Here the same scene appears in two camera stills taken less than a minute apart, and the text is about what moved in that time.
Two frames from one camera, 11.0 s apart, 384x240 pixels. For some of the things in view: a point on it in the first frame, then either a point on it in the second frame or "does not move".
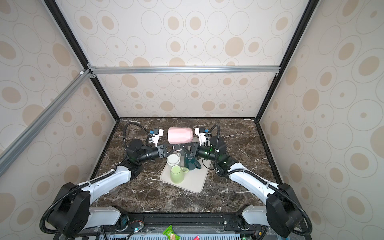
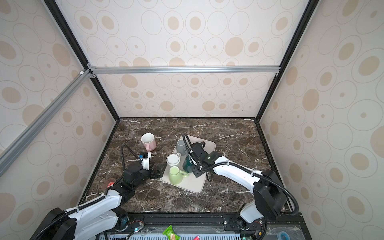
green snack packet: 170,234 does not move
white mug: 173,159 does not move
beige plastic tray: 194,180 does not move
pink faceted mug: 177,135 → 149,142
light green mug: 177,174 does not move
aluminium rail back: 92,70 does not move
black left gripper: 161,151 → 158,175
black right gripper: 195,148 → 196,174
